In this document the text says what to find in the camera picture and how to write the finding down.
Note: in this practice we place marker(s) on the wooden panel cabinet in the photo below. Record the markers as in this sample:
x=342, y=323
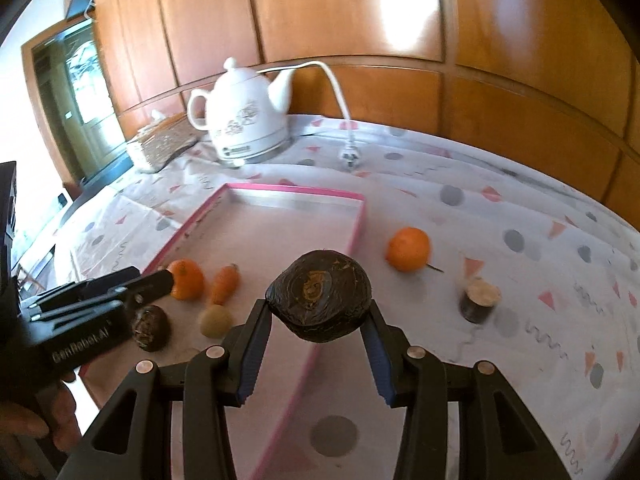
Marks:
x=552, y=84

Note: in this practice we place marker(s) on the person left hand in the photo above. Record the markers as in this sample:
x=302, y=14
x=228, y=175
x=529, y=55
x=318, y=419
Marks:
x=17, y=421

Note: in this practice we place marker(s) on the orange tangerine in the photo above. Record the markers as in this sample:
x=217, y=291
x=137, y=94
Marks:
x=410, y=250
x=189, y=281

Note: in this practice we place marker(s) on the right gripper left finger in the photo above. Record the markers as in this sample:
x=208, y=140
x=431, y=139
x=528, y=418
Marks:
x=220, y=389

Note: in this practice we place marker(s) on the patterned white tablecloth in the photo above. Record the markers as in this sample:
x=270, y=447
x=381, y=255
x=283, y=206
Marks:
x=566, y=331

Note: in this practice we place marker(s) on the white ceramic electric kettle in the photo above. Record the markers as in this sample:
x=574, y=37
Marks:
x=245, y=114

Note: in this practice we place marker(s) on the dark oval fruit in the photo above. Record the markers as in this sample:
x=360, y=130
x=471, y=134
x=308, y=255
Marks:
x=323, y=295

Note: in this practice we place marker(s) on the wooden framed glass door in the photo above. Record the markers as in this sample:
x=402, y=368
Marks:
x=73, y=109

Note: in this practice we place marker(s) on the pink shallow tray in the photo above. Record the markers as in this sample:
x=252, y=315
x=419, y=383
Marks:
x=262, y=229

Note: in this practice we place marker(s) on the orange carrot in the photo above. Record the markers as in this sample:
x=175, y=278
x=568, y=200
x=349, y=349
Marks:
x=225, y=282

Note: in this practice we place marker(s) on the orange tangerine front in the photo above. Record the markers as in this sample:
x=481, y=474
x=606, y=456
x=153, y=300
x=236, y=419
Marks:
x=410, y=250

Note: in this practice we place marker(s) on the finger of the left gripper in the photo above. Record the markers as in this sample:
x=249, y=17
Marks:
x=63, y=295
x=136, y=290

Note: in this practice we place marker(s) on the small dark cut cylinder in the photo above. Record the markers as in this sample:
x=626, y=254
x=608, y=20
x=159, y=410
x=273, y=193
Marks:
x=479, y=299

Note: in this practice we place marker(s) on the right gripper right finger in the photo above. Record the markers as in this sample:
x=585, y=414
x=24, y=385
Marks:
x=499, y=437

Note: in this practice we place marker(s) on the beige round fruit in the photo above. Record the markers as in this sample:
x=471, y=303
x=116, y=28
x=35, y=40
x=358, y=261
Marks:
x=215, y=321

